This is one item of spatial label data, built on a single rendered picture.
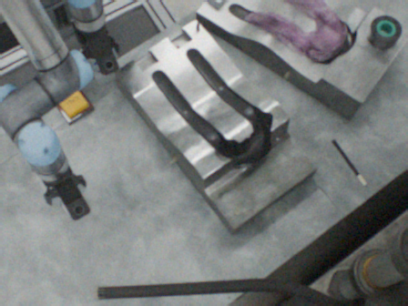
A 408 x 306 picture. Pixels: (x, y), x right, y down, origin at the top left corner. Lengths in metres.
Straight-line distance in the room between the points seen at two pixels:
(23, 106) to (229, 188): 0.54
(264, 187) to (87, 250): 0.46
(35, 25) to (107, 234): 0.57
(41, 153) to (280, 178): 0.61
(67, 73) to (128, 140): 0.40
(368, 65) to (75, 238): 0.85
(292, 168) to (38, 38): 0.69
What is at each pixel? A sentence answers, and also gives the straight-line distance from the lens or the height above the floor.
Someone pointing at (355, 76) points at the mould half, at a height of 0.91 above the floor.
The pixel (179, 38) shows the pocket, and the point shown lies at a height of 0.86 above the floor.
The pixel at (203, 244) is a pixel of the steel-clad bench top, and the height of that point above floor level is 0.80.
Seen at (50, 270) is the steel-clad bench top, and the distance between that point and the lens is 1.51.
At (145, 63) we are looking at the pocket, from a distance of 1.59.
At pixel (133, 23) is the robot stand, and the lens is 2.44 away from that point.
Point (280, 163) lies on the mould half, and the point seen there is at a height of 0.86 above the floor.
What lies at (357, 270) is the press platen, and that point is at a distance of 1.29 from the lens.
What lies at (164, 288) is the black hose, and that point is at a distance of 1.40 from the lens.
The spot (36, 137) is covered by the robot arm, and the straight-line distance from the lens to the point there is 1.17.
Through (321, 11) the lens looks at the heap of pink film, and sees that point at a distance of 1.68.
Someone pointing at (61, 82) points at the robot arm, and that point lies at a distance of 1.24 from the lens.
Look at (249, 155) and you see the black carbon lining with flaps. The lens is 1.49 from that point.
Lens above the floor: 2.26
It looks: 72 degrees down
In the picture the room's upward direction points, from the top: 8 degrees counter-clockwise
